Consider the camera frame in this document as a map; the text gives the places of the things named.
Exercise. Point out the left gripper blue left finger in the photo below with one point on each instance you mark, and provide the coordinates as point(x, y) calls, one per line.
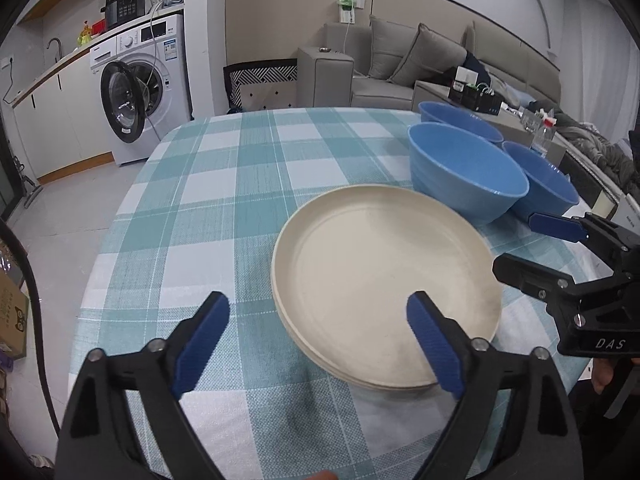
point(98, 439)

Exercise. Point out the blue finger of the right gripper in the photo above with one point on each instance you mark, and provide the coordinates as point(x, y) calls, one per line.
point(558, 227)
point(530, 278)

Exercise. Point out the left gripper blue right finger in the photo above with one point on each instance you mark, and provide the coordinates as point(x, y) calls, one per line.
point(538, 438)

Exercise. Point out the blue bowl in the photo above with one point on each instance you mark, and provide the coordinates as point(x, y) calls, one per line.
point(463, 171)
point(431, 111)
point(550, 191)

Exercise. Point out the blue bowl front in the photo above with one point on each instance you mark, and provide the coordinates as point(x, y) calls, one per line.
point(463, 171)

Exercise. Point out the beige plate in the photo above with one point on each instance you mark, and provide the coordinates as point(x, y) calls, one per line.
point(372, 246)
point(365, 347)

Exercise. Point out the white lower kitchen cabinets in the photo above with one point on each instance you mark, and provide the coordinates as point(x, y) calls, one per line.
point(62, 121)

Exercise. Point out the kitchen faucet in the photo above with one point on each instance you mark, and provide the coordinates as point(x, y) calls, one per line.
point(55, 46)

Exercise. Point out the right hand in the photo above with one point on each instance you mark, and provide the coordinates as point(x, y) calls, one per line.
point(602, 373)

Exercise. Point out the left hand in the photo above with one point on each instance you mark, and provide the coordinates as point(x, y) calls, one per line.
point(323, 475)

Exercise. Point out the plastic water bottle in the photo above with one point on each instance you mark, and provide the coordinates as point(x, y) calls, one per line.
point(543, 136)

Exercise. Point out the beige side cabinet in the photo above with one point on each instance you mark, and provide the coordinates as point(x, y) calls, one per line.
point(508, 124)

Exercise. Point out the cardboard box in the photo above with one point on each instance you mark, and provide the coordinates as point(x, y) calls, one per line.
point(13, 319)

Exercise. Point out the grey cushion right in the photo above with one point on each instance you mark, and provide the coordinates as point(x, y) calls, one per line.
point(430, 55)

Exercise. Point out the grey cushion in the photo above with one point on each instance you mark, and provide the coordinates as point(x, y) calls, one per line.
point(390, 42)
point(430, 55)

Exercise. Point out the grey cushion left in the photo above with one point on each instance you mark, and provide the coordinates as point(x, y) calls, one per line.
point(390, 42)

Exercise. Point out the grey sofa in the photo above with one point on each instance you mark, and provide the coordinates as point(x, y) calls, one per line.
point(335, 70)

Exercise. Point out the black white patterned pet bed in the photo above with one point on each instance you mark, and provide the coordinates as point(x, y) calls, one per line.
point(261, 85)

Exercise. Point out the white washing machine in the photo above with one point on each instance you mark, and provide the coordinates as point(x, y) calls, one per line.
point(143, 86)

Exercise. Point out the yellow toy figure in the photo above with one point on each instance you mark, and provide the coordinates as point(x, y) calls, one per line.
point(86, 35)

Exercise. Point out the black pressure cooker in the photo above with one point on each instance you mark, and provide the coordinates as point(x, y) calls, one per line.
point(118, 12)

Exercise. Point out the black box with cables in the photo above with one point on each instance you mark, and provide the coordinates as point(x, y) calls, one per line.
point(468, 91)

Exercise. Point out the green wall socket charger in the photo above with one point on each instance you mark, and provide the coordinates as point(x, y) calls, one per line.
point(348, 8)

